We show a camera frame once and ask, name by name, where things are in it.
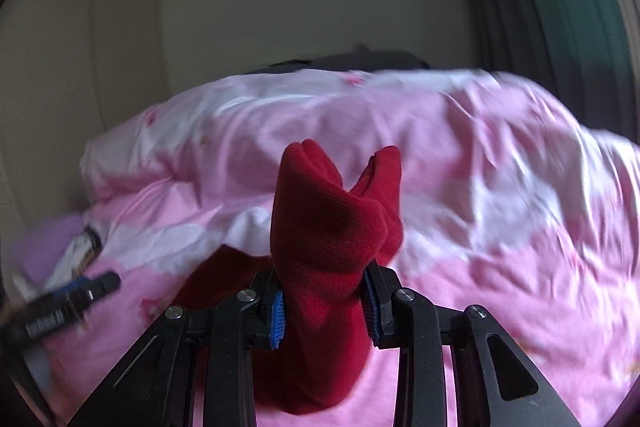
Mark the pink floral duvet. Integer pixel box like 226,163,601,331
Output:
10,68,640,427

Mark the red cartoon print sweatshirt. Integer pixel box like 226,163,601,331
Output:
172,139,405,415

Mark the white wardrobe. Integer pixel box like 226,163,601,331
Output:
0,0,173,218

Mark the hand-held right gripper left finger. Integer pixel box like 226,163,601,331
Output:
67,269,288,427

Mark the teal curtain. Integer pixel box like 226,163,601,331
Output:
445,0,640,142

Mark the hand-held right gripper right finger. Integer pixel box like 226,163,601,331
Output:
361,259,576,427

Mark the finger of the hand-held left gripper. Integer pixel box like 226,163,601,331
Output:
0,272,122,343

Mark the grey headboard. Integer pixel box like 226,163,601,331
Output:
242,44,431,75

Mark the purple folded garment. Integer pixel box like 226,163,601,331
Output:
10,214,86,268

